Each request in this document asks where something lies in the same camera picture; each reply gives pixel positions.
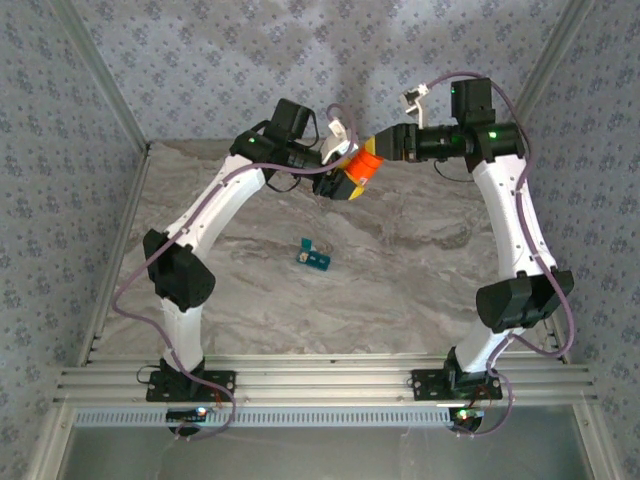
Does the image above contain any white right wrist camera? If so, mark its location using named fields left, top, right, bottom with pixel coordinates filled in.
left=401, top=84, right=432, bottom=130

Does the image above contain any right controller board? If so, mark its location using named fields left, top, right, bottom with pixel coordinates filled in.
left=449, top=407, right=485, bottom=426

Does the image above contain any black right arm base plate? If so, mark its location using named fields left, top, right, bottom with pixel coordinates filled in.
left=410, top=368, right=503, bottom=401

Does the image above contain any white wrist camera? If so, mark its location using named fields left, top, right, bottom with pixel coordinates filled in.
left=319, top=115, right=360, bottom=165
left=401, top=84, right=432, bottom=130

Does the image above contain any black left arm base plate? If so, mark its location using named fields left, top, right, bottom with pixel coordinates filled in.
left=145, top=369, right=237, bottom=404

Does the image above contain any orange pill bottle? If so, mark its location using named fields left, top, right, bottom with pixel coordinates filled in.
left=347, top=148, right=385, bottom=185

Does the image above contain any grey slotted cable duct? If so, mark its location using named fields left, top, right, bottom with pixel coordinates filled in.
left=74, top=405, right=451, bottom=429

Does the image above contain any aluminium front rail frame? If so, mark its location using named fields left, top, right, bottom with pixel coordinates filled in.
left=52, top=352, right=599, bottom=406

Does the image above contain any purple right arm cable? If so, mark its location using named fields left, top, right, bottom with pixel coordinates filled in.
left=427, top=71, right=575, bottom=440

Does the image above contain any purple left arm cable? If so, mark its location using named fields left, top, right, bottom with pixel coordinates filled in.
left=112, top=103, right=359, bottom=442

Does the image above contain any aluminium corner post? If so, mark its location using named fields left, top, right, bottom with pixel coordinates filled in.
left=494, top=0, right=596, bottom=154
left=49, top=0, right=152, bottom=154

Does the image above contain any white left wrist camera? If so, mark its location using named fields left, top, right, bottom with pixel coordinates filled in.
left=319, top=115, right=360, bottom=165

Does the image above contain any teal pill organizer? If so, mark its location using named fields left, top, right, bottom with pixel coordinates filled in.
left=297, top=238, right=333, bottom=273

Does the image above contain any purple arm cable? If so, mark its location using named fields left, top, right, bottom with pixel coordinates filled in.
left=427, top=71, right=575, bottom=440
left=112, top=103, right=359, bottom=442

